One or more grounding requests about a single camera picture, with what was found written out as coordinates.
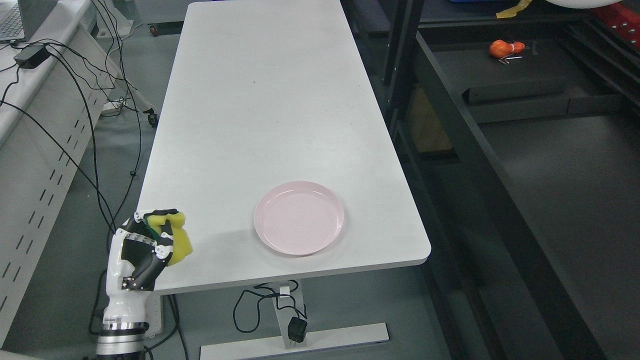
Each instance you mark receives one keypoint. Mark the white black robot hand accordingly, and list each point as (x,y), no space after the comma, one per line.
(140,249)

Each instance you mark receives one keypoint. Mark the green yellow sponge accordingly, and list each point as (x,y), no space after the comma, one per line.
(180,240)

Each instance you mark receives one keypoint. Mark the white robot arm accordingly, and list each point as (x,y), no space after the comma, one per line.
(121,341)

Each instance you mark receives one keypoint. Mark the dark metal shelf rack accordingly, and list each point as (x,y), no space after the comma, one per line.
(525,168)

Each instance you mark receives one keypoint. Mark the white power strip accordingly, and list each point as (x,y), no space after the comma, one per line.
(154,315)

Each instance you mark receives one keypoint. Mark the pink round plate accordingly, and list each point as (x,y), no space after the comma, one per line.
(299,218)

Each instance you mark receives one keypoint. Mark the white table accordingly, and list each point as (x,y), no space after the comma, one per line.
(265,92)

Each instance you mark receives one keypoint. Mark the black plug under table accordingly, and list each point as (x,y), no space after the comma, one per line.
(296,331)

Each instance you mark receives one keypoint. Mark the white perforated side desk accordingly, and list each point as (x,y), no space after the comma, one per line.
(44,128)

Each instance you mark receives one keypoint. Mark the black power adapter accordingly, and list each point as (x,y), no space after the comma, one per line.
(32,56)

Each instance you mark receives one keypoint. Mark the grey laptop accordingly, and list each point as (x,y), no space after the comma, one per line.
(20,19)

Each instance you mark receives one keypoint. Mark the orange toy object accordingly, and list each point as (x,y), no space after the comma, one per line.
(500,49)

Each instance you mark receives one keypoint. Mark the yellow tape strip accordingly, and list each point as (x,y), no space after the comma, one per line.
(513,11)

